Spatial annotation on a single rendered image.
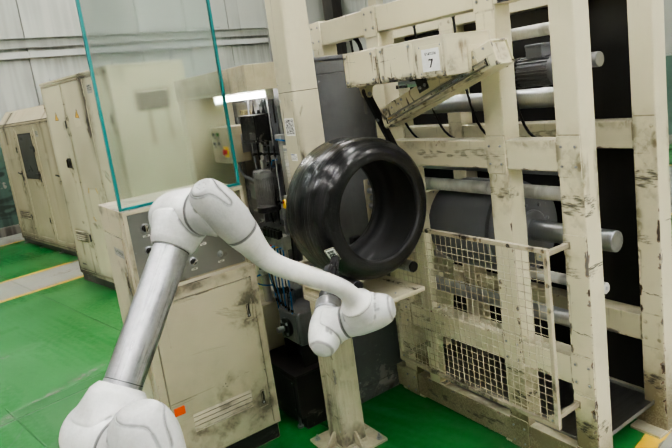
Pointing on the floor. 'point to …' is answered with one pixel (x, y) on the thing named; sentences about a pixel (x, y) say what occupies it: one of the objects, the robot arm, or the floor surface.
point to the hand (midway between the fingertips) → (334, 264)
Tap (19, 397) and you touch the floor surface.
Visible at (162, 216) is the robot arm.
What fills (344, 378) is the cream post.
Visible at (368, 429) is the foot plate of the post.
